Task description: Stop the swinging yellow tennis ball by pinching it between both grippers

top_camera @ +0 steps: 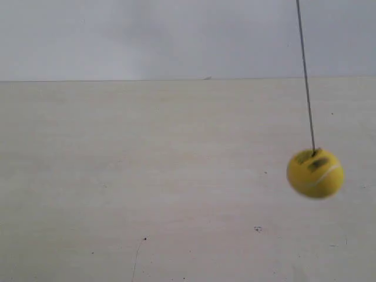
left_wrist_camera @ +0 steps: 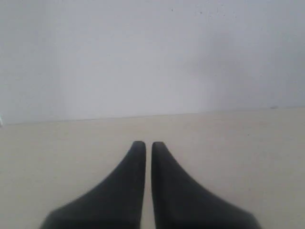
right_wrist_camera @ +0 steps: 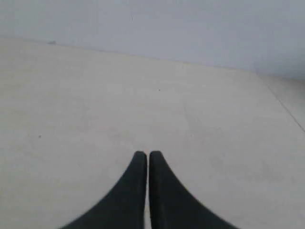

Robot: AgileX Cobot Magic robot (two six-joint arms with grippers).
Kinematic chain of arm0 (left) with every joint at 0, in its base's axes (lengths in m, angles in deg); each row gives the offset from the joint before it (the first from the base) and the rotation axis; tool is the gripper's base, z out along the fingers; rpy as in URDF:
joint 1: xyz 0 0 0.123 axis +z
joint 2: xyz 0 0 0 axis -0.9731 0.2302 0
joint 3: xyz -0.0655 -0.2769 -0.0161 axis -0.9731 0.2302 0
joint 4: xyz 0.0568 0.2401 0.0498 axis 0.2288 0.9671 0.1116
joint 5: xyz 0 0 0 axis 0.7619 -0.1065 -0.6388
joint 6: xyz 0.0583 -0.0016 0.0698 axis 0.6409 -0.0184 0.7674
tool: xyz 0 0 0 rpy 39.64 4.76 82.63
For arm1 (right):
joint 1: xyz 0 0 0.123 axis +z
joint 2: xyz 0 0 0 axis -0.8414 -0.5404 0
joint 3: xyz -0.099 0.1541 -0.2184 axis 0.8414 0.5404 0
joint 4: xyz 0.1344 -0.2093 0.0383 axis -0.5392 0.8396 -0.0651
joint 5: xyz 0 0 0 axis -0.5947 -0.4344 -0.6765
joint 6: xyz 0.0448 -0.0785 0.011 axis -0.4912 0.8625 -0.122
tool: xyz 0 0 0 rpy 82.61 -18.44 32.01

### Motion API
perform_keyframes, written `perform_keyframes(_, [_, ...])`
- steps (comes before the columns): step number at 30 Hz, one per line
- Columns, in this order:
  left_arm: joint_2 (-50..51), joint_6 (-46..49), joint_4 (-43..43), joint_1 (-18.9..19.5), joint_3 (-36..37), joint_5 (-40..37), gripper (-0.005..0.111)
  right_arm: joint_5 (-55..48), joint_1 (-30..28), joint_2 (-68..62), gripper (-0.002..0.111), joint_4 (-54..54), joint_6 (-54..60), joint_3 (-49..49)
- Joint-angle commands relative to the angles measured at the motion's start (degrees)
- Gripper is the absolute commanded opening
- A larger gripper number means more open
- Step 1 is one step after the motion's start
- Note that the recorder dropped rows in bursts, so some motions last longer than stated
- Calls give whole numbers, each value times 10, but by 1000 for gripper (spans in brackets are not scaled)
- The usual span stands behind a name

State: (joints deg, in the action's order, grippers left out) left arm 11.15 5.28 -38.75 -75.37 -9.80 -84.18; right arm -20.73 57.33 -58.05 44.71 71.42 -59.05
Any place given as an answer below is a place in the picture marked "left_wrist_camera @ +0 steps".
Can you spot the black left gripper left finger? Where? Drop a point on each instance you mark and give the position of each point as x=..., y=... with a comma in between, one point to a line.
x=115, y=203

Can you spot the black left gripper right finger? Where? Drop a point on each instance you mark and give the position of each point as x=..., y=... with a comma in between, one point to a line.
x=179, y=202

